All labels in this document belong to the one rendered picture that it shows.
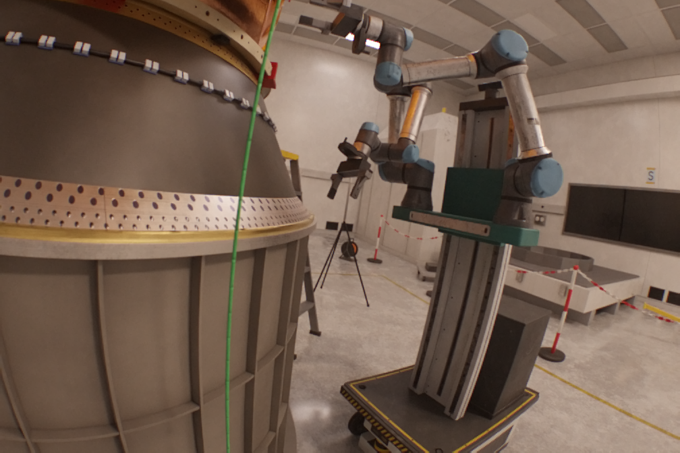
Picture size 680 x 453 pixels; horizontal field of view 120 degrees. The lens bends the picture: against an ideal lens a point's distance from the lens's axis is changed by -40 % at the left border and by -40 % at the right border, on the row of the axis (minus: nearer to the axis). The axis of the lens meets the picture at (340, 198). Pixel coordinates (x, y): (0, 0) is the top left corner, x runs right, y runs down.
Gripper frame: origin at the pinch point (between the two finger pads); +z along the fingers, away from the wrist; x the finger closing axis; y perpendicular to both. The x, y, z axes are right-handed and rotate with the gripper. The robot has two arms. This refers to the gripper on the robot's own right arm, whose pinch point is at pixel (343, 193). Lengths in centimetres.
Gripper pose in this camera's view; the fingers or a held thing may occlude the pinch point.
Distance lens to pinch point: 118.7
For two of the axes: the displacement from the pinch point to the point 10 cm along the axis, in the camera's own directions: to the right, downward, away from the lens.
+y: 6.8, 4.9, 5.5
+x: -6.3, 0.2, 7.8
